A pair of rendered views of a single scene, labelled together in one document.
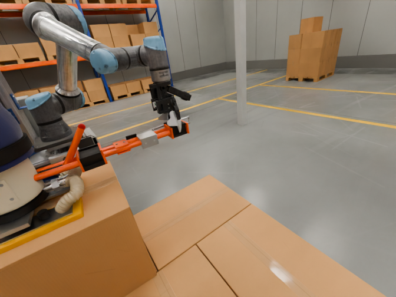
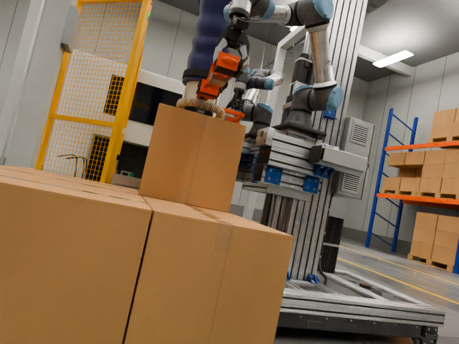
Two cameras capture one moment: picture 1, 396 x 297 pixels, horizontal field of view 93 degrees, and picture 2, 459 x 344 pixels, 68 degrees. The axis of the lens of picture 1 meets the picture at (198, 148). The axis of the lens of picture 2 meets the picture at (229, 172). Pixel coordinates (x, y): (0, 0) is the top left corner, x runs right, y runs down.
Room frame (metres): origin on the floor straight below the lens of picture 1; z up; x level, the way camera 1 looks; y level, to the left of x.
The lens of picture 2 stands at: (1.18, -1.04, 0.61)
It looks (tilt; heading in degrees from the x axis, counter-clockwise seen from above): 4 degrees up; 105
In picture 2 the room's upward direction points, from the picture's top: 12 degrees clockwise
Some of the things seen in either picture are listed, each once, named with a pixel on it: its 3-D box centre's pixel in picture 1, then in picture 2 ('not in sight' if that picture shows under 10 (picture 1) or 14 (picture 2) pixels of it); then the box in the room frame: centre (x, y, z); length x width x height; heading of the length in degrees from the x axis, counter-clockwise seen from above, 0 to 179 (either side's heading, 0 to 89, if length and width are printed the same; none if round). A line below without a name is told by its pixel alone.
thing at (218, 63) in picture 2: (176, 128); (225, 64); (0.79, 0.08, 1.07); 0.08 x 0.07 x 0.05; 118
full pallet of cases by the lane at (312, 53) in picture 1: (313, 49); not in sight; (6.54, -4.08, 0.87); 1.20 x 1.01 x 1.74; 124
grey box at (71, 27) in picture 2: not in sight; (71, 30); (-0.84, 1.09, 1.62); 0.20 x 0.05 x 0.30; 121
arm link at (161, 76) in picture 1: (161, 76); (239, 9); (0.79, 0.10, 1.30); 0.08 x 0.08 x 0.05
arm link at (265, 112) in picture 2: not in sight; (262, 114); (0.74, 1.18, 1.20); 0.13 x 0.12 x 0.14; 177
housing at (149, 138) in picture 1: (147, 139); (218, 77); (0.73, 0.20, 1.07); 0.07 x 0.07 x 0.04; 28
